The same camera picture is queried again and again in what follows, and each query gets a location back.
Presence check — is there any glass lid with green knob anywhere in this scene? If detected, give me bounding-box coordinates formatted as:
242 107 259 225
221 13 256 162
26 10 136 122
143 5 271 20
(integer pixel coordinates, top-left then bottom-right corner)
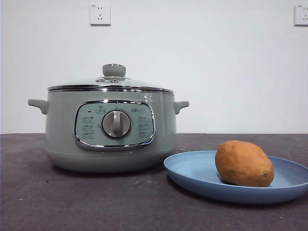
47 63 174 93

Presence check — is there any orange-brown potato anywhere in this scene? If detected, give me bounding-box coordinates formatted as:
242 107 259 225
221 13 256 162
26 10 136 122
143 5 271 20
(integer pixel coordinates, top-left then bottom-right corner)
215 140 275 188

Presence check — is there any blue round plate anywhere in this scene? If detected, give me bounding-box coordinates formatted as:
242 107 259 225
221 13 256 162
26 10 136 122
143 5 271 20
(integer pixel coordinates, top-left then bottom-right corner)
163 150 308 205

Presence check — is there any pale green electric steamer pot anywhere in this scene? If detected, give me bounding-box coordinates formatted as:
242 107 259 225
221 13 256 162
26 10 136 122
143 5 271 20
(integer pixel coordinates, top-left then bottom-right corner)
27 89 190 173

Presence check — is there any white wall socket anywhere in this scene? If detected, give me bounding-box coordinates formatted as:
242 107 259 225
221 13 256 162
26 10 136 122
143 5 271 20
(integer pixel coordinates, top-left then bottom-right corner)
294 4 308 26
90 3 112 26

